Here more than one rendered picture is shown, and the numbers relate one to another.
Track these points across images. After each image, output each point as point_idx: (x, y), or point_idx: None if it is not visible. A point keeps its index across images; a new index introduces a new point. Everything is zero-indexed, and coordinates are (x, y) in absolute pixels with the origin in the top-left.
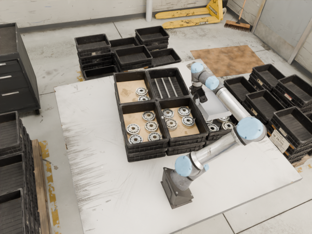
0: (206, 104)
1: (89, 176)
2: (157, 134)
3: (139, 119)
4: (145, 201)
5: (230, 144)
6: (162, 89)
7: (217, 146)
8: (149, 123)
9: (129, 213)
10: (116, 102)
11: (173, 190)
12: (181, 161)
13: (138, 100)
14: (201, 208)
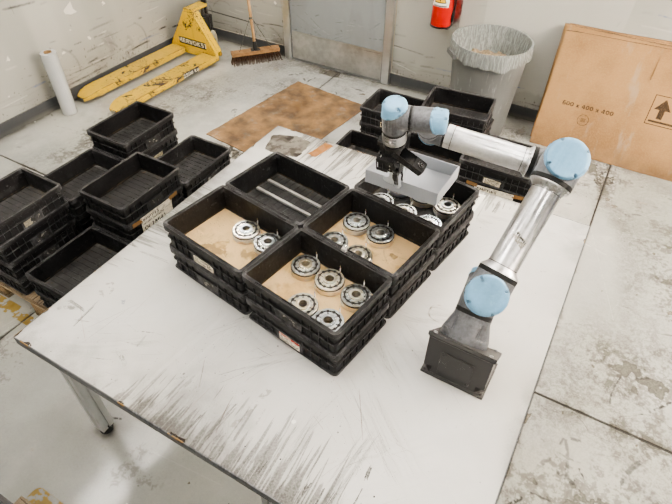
0: (406, 181)
1: (287, 457)
2: (355, 287)
3: (291, 282)
4: (430, 421)
5: (550, 204)
6: (278, 207)
7: (528, 221)
8: (321, 276)
9: (426, 463)
10: (200, 283)
11: (483, 357)
12: (481, 289)
13: (258, 250)
14: (519, 364)
